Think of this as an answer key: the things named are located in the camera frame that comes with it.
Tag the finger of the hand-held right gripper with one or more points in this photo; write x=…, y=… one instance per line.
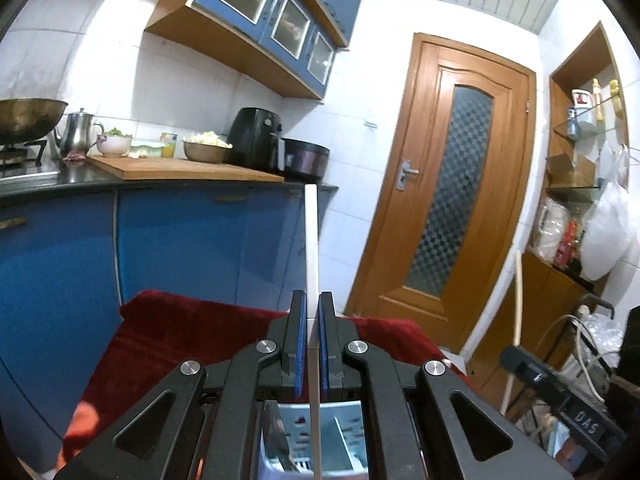
x=525, y=362

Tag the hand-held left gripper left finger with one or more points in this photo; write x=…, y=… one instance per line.
x=300, y=340

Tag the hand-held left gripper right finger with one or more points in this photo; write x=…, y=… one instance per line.
x=323, y=340

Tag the wooden chopstick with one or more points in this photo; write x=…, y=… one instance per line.
x=516, y=300

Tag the white stick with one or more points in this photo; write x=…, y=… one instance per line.
x=311, y=240

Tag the light blue utensil holder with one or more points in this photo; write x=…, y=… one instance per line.
x=340, y=440

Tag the wooden low cabinet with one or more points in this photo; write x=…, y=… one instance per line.
x=545, y=290

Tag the red printed blanket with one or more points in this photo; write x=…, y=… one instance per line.
x=200, y=320

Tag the red bottles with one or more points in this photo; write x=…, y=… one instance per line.
x=567, y=245

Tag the wooden door with glass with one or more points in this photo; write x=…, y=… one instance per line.
x=400, y=240

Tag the clear plastic bag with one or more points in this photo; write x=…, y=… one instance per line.
x=547, y=225

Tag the blue base cabinets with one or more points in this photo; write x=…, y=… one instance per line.
x=190, y=240

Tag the white plastic bag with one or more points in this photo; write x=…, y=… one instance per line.
x=607, y=230

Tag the black rice cooker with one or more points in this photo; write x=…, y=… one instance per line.
x=307, y=160

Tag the cardboard box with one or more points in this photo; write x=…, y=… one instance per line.
x=567, y=170

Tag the wooden cutting board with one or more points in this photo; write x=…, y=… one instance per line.
x=185, y=169

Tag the black air fryer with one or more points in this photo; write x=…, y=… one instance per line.
x=252, y=137

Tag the metal bowl with food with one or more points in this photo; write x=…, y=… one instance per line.
x=205, y=150

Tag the grey jar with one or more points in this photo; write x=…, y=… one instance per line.
x=574, y=127

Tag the green plastic container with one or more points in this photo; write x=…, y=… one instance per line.
x=147, y=149

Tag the small white bowl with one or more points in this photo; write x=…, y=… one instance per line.
x=114, y=145

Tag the yellow bottle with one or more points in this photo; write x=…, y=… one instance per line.
x=616, y=97

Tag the wooden shelf niche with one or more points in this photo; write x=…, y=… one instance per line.
x=565, y=70

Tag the metal kettle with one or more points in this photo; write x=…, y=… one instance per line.
x=77, y=132

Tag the gas stove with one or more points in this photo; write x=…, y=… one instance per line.
x=25, y=162

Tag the metal wok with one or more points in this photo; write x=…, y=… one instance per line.
x=27, y=117

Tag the blue glass-door wall cabinet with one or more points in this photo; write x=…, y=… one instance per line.
x=240, y=25

